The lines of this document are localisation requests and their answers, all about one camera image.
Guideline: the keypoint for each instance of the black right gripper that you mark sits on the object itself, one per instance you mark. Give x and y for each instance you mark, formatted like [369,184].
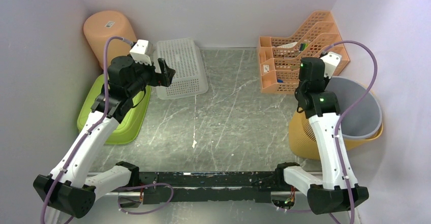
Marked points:
[327,81]

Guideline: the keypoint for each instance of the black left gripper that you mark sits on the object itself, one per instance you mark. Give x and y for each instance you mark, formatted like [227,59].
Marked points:
[167,73]

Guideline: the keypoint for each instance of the white perforated plastic basket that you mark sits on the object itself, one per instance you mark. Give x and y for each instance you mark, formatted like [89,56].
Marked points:
[182,55]

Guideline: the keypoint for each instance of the green plastic tub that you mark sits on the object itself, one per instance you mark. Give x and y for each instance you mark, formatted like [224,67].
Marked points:
[130,127]

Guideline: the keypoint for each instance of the orange plastic bucket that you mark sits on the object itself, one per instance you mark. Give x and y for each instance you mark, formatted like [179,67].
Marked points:
[102,25]

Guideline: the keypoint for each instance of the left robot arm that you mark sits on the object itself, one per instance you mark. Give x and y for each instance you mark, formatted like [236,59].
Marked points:
[67,188]

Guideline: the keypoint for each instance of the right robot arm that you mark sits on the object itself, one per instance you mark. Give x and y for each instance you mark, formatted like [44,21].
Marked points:
[338,189]

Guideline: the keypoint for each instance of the coloured marker set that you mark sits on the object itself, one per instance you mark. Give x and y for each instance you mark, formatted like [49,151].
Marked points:
[304,45]

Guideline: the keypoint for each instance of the white paper booklet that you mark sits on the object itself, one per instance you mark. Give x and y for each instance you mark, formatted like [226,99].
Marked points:
[288,46]

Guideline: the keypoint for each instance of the orange plastic file organizer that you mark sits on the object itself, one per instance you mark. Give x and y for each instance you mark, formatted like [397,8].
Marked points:
[279,67]

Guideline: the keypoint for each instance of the yellow mesh waste basket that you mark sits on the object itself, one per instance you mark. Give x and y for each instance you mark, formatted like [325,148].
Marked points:
[302,141]

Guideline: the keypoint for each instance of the grey plastic bin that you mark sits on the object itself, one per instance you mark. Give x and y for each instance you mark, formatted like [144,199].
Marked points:
[365,118]

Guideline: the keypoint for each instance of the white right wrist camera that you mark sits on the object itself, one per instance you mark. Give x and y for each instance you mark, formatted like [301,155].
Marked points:
[331,61]

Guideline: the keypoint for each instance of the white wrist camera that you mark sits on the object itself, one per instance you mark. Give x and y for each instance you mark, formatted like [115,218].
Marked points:
[331,61]
[141,52]

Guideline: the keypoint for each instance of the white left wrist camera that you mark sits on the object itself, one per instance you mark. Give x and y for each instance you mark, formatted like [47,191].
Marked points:
[141,52]

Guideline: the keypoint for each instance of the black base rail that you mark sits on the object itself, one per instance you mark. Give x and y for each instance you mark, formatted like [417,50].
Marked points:
[257,186]

